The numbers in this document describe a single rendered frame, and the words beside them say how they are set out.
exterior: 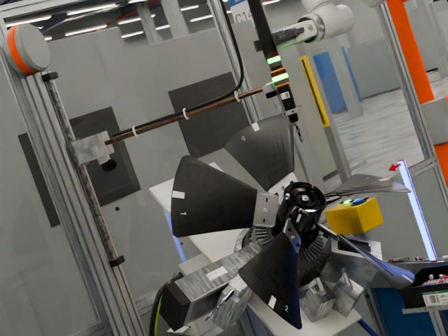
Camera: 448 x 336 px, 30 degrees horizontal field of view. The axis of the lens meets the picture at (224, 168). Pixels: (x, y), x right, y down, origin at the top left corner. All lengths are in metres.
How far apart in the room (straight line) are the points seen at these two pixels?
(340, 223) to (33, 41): 1.15
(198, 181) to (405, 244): 1.54
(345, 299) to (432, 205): 1.45
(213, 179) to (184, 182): 0.08
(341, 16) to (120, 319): 1.13
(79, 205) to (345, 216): 0.87
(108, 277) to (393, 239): 1.39
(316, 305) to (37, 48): 1.13
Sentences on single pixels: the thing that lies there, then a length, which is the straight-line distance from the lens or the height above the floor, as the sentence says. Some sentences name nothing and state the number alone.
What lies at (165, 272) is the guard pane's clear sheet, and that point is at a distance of 2.88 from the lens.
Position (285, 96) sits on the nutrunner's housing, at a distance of 2.32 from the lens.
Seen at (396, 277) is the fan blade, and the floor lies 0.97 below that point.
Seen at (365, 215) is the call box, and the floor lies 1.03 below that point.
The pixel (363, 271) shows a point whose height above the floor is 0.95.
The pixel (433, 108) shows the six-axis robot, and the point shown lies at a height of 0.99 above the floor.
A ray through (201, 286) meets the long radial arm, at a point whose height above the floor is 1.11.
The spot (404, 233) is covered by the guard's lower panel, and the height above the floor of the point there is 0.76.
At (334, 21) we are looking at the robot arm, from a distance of 2.46.
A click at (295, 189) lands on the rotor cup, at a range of 2.28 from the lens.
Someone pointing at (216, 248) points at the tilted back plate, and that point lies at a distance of 2.44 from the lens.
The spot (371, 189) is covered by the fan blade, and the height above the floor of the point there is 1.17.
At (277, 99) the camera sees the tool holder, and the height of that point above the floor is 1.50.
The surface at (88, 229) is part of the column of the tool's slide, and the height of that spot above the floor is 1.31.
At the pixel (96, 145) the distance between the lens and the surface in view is 2.52.
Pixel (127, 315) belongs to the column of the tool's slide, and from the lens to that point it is 2.62.
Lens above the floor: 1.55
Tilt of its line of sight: 5 degrees down
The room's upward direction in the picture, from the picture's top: 19 degrees counter-clockwise
